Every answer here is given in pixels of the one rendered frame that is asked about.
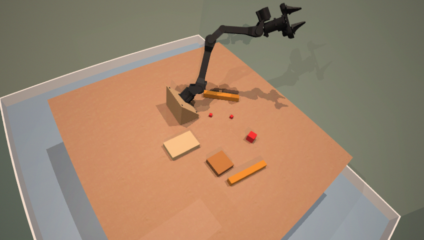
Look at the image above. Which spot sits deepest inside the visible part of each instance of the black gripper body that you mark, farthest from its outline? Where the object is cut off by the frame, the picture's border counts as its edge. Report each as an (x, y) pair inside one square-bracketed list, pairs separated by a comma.
[(280, 23)]

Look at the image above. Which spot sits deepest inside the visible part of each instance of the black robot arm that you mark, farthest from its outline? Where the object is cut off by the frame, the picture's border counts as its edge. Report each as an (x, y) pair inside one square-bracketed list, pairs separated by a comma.
[(199, 86)]

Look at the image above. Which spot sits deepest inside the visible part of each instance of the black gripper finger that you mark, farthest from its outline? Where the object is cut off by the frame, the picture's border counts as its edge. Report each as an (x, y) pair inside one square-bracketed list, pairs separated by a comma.
[(296, 26), (291, 9)]

